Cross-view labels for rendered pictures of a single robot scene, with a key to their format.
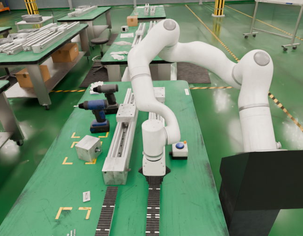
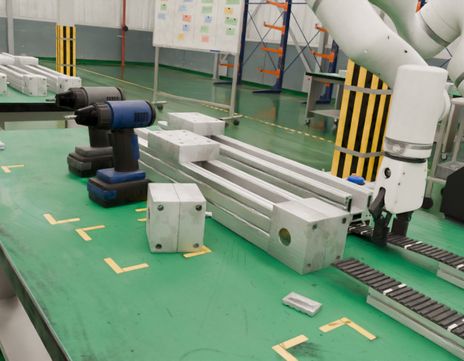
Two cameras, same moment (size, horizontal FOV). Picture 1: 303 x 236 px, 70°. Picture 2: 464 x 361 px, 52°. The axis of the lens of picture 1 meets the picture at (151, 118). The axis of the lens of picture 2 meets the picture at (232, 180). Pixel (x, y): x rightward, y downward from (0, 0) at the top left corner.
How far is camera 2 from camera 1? 97 cm
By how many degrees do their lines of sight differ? 41
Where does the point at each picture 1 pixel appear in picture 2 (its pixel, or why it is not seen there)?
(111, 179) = (321, 250)
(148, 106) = (388, 40)
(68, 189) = (228, 309)
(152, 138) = (440, 93)
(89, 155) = (200, 223)
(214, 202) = not seen: outside the picture
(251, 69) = not seen: outside the picture
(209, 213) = not seen: outside the picture
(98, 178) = (268, 270)
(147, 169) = (403, 192)
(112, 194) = (364, 269)
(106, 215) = (419, 301)
